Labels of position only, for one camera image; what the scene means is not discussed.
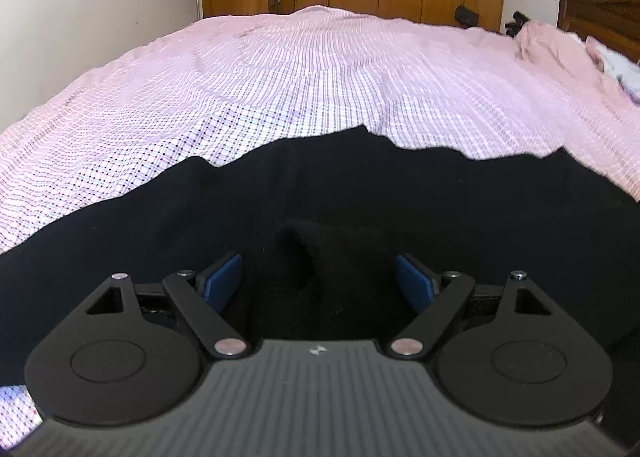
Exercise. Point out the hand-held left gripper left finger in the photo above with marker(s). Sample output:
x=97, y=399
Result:
x=222, y=282

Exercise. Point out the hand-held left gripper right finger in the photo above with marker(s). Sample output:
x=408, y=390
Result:
x=415, y=282

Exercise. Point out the black garment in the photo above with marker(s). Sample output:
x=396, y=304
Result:
x=350, y=197

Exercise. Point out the pink plaid bed sheet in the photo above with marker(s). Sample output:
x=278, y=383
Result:
x=250, y=77

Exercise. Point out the small black pouch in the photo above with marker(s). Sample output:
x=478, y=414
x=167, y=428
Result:
x=467, y=16

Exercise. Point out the crumpled pink blanket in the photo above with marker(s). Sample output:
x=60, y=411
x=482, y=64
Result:
x=555, y=49

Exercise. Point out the small black object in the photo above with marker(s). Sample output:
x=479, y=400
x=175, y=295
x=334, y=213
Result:
x=516, y=23

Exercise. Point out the pale blue pillow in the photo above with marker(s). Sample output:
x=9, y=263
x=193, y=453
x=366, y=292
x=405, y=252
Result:
x=620, y=69

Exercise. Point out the dark wooden headboard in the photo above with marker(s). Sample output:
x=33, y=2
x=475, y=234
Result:
x=605, y=17

